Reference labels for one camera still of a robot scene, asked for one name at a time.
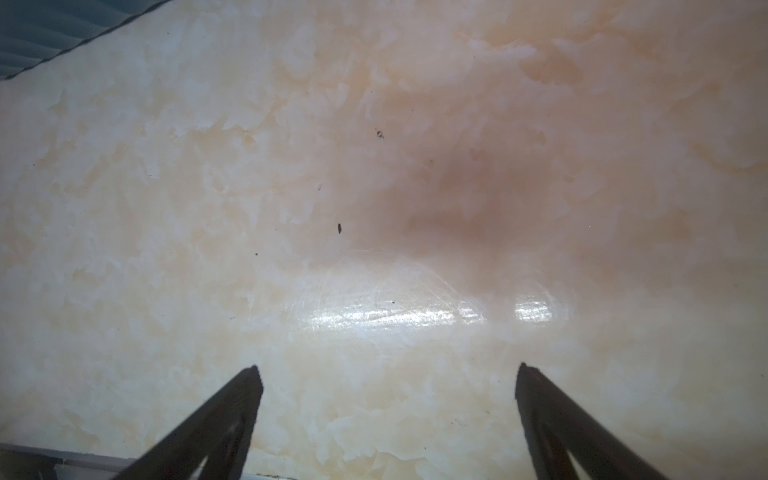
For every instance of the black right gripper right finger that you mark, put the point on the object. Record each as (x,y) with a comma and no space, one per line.
(559,433)

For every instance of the dark teal storage box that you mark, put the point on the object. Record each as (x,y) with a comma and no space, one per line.
(36,31)

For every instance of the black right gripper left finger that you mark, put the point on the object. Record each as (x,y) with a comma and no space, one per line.
(214,440)

